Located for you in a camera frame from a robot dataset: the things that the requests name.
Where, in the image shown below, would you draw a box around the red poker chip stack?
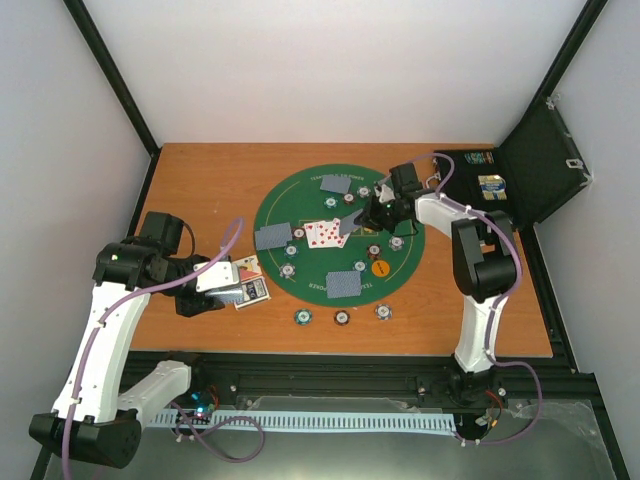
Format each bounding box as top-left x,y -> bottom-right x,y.
334,310 -> 350,326

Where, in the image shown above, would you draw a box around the card deck in case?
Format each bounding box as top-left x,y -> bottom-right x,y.
478,174 -> 507,201

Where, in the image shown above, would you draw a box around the face-up hearts card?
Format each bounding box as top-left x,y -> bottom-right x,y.
331,233 -> 350,248
304,222 -> 320,249
316,219 -> 342,248

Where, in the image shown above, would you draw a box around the green controller board with LEDs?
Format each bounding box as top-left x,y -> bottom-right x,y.
190,385 -> 220,419

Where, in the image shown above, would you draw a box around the orange big blind button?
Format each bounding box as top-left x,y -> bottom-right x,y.
371,259 -> 391,278

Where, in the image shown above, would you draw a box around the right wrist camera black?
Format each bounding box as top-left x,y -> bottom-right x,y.
374,163 -> 424,203

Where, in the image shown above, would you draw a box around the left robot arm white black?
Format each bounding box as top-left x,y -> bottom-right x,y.
29,212 -> 244,479

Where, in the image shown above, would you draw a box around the light blue cable duct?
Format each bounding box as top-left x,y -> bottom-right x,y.
149,405 -> 457,434

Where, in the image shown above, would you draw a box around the grey card box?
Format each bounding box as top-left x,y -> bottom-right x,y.
205,286 -> 244,304

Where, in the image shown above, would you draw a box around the black aluminium frame rail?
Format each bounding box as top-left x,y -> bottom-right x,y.
119,349 -> 601,416

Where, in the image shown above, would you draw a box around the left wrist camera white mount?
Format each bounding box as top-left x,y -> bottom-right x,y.
193,261 -> 241,293

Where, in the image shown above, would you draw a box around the white poker chip stack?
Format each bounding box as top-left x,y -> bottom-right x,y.
374,304 -> 393,320

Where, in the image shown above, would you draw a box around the black poker case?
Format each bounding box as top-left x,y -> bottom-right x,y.
434,97 -> 592,229

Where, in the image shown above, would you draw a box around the teal chips in case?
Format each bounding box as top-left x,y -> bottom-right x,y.
464,151 -> 494,165

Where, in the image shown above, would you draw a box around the blue playing card deck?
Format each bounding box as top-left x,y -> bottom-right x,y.
234,277 -> 271,310

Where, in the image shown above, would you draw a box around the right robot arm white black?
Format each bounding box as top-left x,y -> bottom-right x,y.
354,192 -> 522,405

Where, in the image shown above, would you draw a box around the round green poker mat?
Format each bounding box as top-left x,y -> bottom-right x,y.
254,164 -> 426,308

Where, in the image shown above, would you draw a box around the face-down cards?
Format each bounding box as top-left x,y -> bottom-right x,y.
254,222 -> 293,251
320,174 -> 352,195
325,270 -> 362,299

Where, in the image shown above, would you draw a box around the teal poker chip stack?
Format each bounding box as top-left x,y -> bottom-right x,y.
294,308 -> 313,325

